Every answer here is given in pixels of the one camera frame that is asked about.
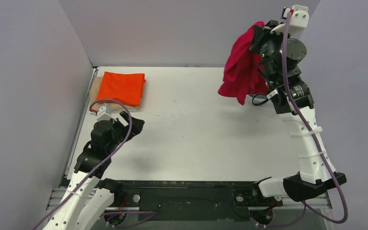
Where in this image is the red t shirt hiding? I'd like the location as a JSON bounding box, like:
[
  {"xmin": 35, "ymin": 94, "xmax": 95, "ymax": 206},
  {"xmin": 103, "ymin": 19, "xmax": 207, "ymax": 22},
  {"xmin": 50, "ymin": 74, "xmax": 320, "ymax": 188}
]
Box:
[{"xmin": 218, "ymin": 21, "xmax": 268, "ymax": 105}]

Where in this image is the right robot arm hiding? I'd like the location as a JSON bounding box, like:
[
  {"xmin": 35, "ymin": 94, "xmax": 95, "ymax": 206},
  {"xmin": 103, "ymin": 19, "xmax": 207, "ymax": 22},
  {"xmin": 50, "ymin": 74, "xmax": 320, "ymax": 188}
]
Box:
[{"xmin": 250, "ymin": 20, "xmax": 347, "ymax": 206}]

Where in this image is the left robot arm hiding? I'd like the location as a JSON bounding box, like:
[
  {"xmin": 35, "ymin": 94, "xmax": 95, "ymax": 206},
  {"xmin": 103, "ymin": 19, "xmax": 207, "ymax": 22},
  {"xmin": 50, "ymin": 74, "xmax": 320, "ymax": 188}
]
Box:
[{"xmin": 44, "ymin": 111, "xmax": 145, "ymax": 230}]

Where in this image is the folded beige t shirt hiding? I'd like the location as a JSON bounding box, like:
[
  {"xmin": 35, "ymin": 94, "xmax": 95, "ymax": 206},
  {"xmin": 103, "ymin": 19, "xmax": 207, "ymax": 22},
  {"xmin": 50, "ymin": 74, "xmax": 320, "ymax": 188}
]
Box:
[{"xmin": 88, "ymin": 77, "xmax": 139, "ymax": 112}]

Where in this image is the folded orange t shirt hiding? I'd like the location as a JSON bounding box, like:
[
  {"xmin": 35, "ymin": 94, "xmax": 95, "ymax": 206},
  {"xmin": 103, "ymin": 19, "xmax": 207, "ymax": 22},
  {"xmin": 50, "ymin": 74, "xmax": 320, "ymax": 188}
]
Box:
[{"xmin": 96, "ymin": 71, "xmax": 146, "ymax": 107}]

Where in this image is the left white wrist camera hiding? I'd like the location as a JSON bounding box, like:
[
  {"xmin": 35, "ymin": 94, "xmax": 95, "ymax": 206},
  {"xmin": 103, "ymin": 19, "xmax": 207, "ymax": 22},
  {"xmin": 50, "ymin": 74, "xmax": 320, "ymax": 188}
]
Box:
[{"xmin": 96, "ymin": 103, "xmax": 113, "ymax": 121}]

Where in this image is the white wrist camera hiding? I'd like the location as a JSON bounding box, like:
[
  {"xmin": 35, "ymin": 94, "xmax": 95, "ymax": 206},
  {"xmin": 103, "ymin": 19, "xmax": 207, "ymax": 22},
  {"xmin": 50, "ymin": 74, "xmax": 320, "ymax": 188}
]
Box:
[
  {"xmin": 282, "ymin": 5, "xmax": 310, "ymax": 35},
  {"xmin": 96, "ymin": 103, "xmax": 113, "ymax": 121}
]

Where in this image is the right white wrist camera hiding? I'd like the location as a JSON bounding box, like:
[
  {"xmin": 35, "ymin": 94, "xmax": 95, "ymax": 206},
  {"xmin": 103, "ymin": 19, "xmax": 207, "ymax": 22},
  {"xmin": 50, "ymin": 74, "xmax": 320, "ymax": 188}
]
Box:
[{"xmin": 282, "ymin": 5, "xmax": 310, "ymax": 35}]

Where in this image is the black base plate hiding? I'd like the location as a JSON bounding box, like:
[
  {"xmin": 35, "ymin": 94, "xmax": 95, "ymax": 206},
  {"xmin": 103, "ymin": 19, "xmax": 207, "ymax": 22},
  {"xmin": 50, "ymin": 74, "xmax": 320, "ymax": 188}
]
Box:
[{"xmin": 87, "ymin": 180, "xmax": 315, "ymax": 223}]

